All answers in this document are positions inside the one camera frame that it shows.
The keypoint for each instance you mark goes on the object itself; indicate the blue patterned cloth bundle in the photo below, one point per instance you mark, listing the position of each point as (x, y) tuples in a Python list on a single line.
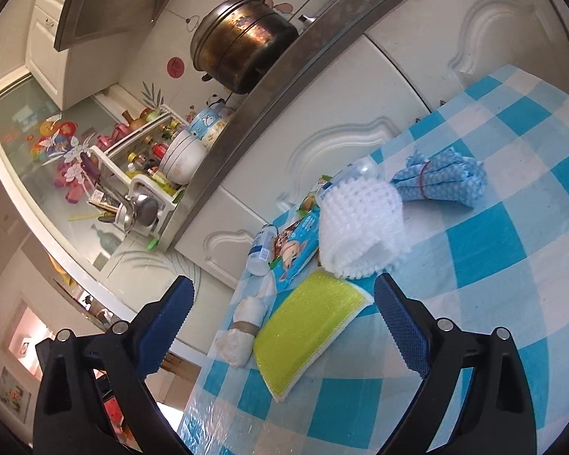
[(445, 177)]

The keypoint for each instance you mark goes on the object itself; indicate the blue white checkered tablecloth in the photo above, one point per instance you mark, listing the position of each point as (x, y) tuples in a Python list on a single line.
[(502, 246)]

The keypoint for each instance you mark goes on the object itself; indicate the green plastic clip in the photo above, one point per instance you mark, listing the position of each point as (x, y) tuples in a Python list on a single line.
[(151, 245)]

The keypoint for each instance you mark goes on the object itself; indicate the steel ladle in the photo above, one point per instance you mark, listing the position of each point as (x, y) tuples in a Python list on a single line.
[(140, 208)]

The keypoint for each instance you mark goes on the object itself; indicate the stack of white bowls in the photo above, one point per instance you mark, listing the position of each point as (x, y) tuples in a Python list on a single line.
[(182, 159)]

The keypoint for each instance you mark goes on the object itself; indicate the white dish rack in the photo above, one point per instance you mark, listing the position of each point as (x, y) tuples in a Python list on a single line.
[(142, 182)]

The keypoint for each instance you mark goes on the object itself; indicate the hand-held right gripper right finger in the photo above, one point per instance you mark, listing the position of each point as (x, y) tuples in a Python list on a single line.
[(403, 327)]

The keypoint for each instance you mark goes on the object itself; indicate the white foam net sleeve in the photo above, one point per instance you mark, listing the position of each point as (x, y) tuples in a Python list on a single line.
[(360, 227)]

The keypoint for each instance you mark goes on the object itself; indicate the blue patterned bowl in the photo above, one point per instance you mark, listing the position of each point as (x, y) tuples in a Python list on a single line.
[(208, 123)]

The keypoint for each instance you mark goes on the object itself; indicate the framed wall picture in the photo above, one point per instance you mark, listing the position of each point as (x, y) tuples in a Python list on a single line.
[(14, 393)]

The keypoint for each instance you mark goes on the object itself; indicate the blue snack packet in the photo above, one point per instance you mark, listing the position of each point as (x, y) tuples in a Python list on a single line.
[(294, 251)]

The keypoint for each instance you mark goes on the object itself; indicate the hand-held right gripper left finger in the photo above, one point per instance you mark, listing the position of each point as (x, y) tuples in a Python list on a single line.
[(166, 327)]

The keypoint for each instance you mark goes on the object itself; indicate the tarnished steel steamer pot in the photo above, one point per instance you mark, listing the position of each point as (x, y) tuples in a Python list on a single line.
[(237, 38)]

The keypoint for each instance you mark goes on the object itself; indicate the yellow-green sponge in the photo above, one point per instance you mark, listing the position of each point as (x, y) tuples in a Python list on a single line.
[(308, 327)]

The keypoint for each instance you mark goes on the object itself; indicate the steel range hood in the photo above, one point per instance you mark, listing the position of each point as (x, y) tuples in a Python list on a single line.
[(104, 0)]

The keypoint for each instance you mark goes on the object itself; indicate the white tissue wad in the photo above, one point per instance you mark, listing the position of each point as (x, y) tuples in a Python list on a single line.
[(239, 341)]

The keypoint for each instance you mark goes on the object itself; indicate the white cabinet door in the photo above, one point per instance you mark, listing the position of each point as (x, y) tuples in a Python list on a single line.
[(227, 246), (455, 9), (313, 104)]

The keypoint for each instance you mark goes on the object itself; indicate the small white plastic bottle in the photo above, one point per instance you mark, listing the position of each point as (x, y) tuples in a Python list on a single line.
[(261, 253)]

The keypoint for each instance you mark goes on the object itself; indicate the steel-edged kitchen countertop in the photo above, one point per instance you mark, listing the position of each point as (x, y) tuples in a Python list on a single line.
[(313, 42)]

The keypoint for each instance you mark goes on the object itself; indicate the white wall cabinet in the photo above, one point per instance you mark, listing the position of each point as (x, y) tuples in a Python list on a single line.
[(47, 57)]

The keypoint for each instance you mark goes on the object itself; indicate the row of seasoning bottles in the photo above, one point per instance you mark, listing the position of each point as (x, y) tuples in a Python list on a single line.
[(147, 151)]

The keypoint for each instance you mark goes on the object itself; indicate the frosted glass sliding door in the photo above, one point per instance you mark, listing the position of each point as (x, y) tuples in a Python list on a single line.
[(23, 151)]

